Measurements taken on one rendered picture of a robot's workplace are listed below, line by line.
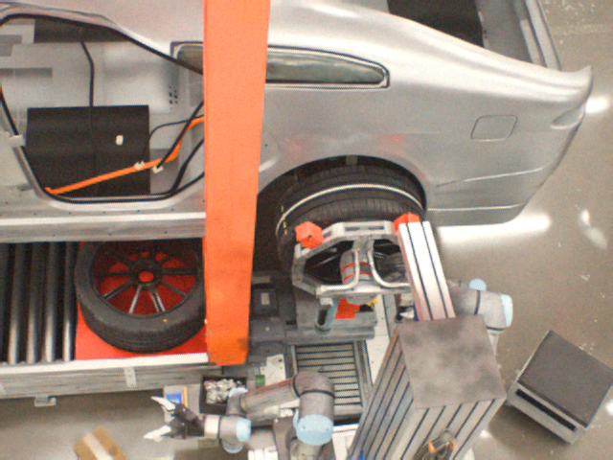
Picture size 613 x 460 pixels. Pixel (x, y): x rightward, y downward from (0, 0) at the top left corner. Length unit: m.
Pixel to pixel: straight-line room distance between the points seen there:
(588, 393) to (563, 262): 1.02
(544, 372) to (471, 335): 2.01
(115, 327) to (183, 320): 0.30
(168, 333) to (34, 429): 0.84
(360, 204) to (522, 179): 0.77
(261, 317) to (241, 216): 1.34
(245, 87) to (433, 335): 0.84
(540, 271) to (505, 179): 1.26
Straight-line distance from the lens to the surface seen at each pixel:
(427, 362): 2.37
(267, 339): 4.16
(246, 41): 2.34
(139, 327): 4.08
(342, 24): 3.31
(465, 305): 3.34
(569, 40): 6.38
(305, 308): 4.45
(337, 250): 3.92
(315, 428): 2.87
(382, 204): 3.67
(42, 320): 4.56
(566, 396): 4.41
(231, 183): 2.80
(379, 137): 3.55
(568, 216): 5.40
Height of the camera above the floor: 4.13
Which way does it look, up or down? 58 degrees down
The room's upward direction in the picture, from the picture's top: 11 degrees clockwise
